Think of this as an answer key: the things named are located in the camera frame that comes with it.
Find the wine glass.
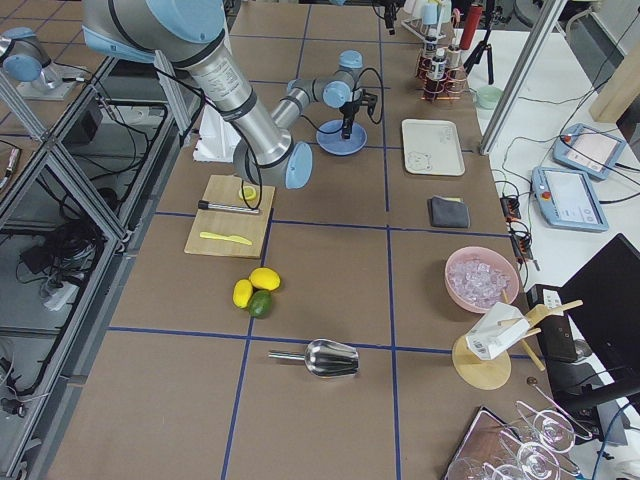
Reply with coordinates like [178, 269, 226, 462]
[498, 430, 568, 480]
[512, 400, 593, 454]

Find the black monitor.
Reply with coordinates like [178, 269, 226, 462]
[548, 233, 639, 413]

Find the lower teach pendant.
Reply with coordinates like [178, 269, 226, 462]
[531, 167, 609, 232]

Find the blue ceramic plate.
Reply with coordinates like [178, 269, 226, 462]
[316, 119, 368, 156]

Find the wine glass far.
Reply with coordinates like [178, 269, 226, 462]
[512, 400, 593, 454]

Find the green avocado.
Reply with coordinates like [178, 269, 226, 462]
[247, 290, 272, 318]

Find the dark bottle white cap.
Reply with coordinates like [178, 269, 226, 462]
[428, 48, 446, 81]

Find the upper teach pendant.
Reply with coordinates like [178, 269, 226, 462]
[553, 123, 627, 181]

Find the white paper carton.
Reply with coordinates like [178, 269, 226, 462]
[465, 302, 530, 360]

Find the yellow plastic knife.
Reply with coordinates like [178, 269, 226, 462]
[199, 231, 253, 246]

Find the cream bear serving tray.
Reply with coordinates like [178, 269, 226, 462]
[401, 119, 465, 177]

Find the wine glass near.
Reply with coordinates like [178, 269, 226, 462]
[498, 430, 568, 480]

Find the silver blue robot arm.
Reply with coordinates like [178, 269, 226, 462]
[83, 0, 364, 189]
[1, 27, 75, 101]

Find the teach pendant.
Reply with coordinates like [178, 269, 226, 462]
[531, 167, 609, 232]
[553, 123, 627, 181]

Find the steel ice scoop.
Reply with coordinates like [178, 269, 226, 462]
[268, 339, 359, 378]

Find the copper wire bottle rack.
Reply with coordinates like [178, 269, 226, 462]
[416, 44, 470, 102]

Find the yellow lemon front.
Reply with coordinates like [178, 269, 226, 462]
[232, 279, 254, 309]

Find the black tripod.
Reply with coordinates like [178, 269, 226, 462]
[463, 0, 496, 85]

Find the pink bowl of ice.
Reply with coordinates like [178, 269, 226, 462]
[444, 246, 520, 313]

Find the grey folded cloth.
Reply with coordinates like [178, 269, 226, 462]
[427, 196, 470, 228]

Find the yellow lemon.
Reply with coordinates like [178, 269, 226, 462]
[232, 279, 254, 309]
[249, 267, 281, 291]

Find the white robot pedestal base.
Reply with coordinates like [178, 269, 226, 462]
[193, 105, 241, 163]

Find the aluminium frame post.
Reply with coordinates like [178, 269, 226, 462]
[479, 0, 567, 155]

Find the yellow lemon rear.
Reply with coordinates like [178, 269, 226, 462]
[249, 267, 281, 291]

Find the red cylinder bottle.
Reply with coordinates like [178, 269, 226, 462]
[460, 4, 483, 50]

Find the wooden cup stand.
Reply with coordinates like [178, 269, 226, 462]
[452, 300, 583, 390]

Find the wooden cutting board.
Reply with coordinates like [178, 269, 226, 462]
[184, 175, 276, 258]

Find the mint green cup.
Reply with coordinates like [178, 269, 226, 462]
[474, 85, 503, 110]

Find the white wire cup rack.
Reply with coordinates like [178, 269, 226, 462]
[401, 14, 454, 44]

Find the half lemon slice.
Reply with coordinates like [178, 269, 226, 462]
[238, 185, 258, 201]

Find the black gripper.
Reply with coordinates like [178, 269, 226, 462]
[339, 89, 378, 139]

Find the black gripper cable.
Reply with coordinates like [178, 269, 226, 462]
[352, 67, 385, 125]

